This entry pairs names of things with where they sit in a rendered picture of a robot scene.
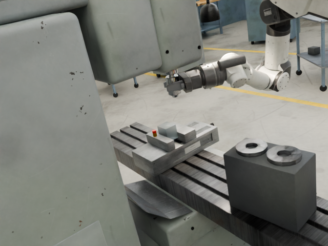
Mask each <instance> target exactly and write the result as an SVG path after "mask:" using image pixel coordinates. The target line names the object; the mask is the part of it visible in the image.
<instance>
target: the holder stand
mask: <svg viewBox="0 0 328 246"><path fill-rule="evenodd" d="M223 157H224V163H225V173H226V181H227V188H228V195H229V202H230V206H232V207H234V208H237V209H239V210H241V211H244V212H246V213H249V214H251V215H254V216H256V217H259V218H261V219H264V220H266V221H269V222H271V223H273V224H276V225H278V226H281V227H284V228H286V229H288V230H291V231H293V232H296V233H298V232H299V230H300V229H301V228H302V227H303V225H304V224H305V223H306V222H307V220H308V219H309V218H310V217H311V216H312V214H313V213H314V212H315V210H316V209H317V198H316V154H315V153H313V152H308V151H304V150H300V149H298V148H296V147H293V146H288V145H278V144H273V143H267V142H265V141H264V140H261V139H250V138H244V139H243V140H242V141H240V142H238V143H237V144H236V145H235V146H234V147H232V148H231V149H230V150H229V151H227V152H226V153H225V154H223Z"/></svg>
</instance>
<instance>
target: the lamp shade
mask: <svg viewBox="0 0 328 246"><path fill-rule="evenodd" d="M200 19H201V22H212V21H217V20H219V19H220V13H219V9H218V7H217V5H215V4H213V3H206V4H205V5H203V7H202V8H201V11H200Z"/></svg>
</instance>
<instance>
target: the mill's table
mask: <svg viewBox="0 0 328 246"><path fill-rule="evenodd" d="M152 130H154V129H152V128H150V127H147V126H145V125H143V124H140V123H137V122H135V123H133V124H130V127H128V126H126V127H124V128H121V129H120V132H119V131H114V132H112V133H110V137H111V140H112V143H113V147H114V151H115V154H116V158H117V161H118V162H120V163H122V164H123V165H125V166H127V167H128V168H130V169H131V170H133V171H134V172H136V173H138V174H139V175H141V176H142V177H144V178H146V179H147V180H149V181H150V182H152V183H153V184H155V185H156V186H158V187H159V188H161V189H163V190H164V191H166V192H167V193H169V194H171V195H172V196H174V197H175V198H177V199H178V200H180V201H182V202H183V203H185V204H186V205H188V206H189V207H191V208H193V209H194V210H196V211H197V212H199V213H201V214H202V215H204V216H205V217H207V218H209V219H210V220H212V221H213V222H215V223H216V224H218V225H219V226H221V227H223V228H224V229H226V230H227V231H229V232H230V233H232V234H234V235H235V236H237V237H238V238H240V239H242V240H243V241H245V242H246V243H248V244H249V245H251V246H328V200H326V199H324V198H321V197H319V196H316V198H317V209H316V210H315V212H314V213H313V214H312V216H311V217H310V218H309V219H308V220H307V222H306V223H305V224H304V225H303V227H302V228H301V229H300V230H299V232H298V233H296V232H293V231H291V230H288V229H286V228H284V227H281V226H279V225H276V224H273V223H271V222H269V221H266V220H264V219H261V218H259V217H256V216H254V215H251V214H249V213H246V212H244V211H241V210H239V209H237V208H234V207H232V206H230V202H229V195H228V188H227V181H226V171H225V163H224V158H223V157H221V156H218V155H216V154H213V153H211V152H208V151H206V150H202V151H201V152H199V153H197V154H195V155H193V156H192V157H190V158H188V159H186V160H184V161H183V162H181V163H179V164H177V165H176V166H174V167H172V168H170V169H169V170H167V171H165V172H163V173H161V174H160V175H158V176H156V177H154V176H153V175H151V174H149V173H147V172H146V171H144V170H142V169H141V168H139V167H137V166H136V165H135V163H134V159H133V155H132V150H134V149H136V148H138V147H140V146H142V145H144V144H146V143H148V141H147V137H146V134H147V133H149V132H152Z"/></svg>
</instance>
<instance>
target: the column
mask: <svg viewBox="0 0 328 246"><path fill-rule="evenodd" d="M0 246H141V244H140V241H139V237H138V234H137V230H136V227H135V223H134V220H133V216H132V212H131V209H130V205H129V202H128V198H127V194H126V191H125V187H124V184H123V180H122V176H121V172H120V169H119V165H118V162H117V158H116V154H115V151H114V147H113V143H112V140H111V137H110V133H109V129H108V126H107V122H106V119H105V115H104V111H103V107H102V103H101V100H100V97H99V93H98V89H97V86H96V82H95V79H94V75H93V71H92V68H91V64H90V61H89V57H88V53H87V50H86V47H85V43H84V39H83V36H82V31H81V28H80V24H79V20H78V18H77V16H76V15H75V14H73V13H70V12H66V13H58V14H50V15H45V16H41V17H36V18H32V19H27V20H22V21H18V22H13V23H9V24H4V25H0Z"/></svg>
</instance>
